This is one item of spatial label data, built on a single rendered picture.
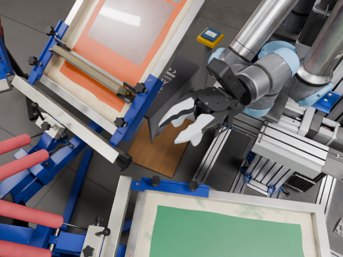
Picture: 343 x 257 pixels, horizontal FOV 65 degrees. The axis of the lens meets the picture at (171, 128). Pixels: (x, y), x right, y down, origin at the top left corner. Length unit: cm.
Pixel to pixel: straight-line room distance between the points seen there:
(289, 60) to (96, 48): 92
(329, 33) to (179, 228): 87
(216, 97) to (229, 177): 157
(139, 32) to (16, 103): 202
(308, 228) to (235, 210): 30
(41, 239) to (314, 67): 111
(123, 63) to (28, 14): 295
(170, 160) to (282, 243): 132
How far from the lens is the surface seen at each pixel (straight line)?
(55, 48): 135
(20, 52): 358
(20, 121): 292
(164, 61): 113
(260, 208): 127
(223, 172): 211
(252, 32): 76
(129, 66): 123
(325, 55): 89
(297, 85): 97
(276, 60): 66
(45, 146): 131
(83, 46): 140
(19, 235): 127
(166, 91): 152
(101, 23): 139
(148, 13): 130
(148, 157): 234
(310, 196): 225
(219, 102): 56
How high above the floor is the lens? 212
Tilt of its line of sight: 58 degrees down
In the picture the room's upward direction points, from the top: straight up
